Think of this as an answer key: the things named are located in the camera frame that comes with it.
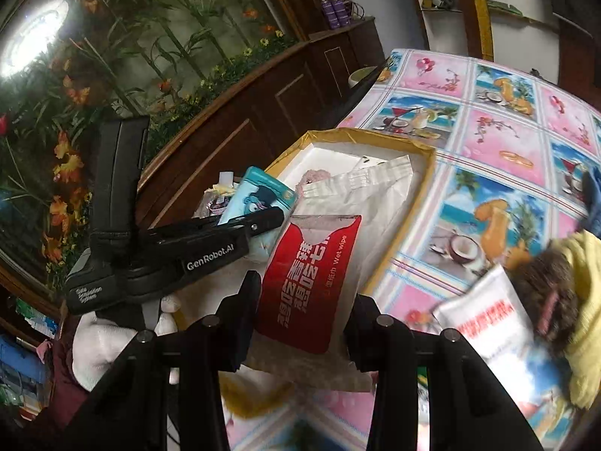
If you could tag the red wet wipe packet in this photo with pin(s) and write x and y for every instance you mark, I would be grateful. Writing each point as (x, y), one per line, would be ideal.
(305, 291)

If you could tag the flower mural panel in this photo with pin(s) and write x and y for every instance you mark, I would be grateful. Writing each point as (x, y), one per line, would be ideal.
(141, 47)

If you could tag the white bowl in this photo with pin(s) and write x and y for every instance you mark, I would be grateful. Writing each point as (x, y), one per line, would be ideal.
(361, 77)

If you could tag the person's left hand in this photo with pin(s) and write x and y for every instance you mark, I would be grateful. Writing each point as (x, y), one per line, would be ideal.
(101, 343)

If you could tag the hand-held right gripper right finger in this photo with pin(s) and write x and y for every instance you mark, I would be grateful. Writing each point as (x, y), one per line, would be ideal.
(359, 319)

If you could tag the yellow plush toy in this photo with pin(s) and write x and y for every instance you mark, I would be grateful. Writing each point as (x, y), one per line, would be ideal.
(587, 338)

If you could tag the brown fuzzy plush item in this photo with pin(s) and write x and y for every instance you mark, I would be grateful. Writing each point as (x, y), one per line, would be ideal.
(540, 286)

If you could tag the yellow cardboard box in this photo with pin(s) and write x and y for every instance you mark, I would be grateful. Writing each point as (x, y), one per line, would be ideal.
(394, 144)

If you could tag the golden curved frame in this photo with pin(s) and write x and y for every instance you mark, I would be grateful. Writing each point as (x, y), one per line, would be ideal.
(476, 9)

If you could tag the green item on shelf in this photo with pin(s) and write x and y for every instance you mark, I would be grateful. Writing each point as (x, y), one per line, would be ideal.
(504, 8)

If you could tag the small purple packet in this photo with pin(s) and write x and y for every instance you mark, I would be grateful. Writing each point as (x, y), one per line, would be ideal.
(218, 206)

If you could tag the pink fuzzy item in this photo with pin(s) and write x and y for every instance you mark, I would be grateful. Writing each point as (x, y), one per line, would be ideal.
(313, 177)

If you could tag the teal cartoon packet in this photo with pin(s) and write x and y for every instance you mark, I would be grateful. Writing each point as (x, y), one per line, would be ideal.
(263, 195)

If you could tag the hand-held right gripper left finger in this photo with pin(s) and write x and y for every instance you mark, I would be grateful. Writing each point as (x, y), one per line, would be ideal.
(250, 293)

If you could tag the printed plastic tablecloth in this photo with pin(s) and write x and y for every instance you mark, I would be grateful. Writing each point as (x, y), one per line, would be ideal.
(493, 150)

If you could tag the dark wooden cabinet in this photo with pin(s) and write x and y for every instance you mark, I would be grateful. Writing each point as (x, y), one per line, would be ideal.
(263, 103)

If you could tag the white packet with red print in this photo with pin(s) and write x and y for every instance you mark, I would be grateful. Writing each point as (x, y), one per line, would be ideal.
(493, 319)

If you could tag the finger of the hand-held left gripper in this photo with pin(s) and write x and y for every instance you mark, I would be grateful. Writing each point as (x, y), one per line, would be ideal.
(258, 220)

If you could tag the translucent white plastic pouch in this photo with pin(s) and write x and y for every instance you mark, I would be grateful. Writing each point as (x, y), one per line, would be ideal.
(366, 206)

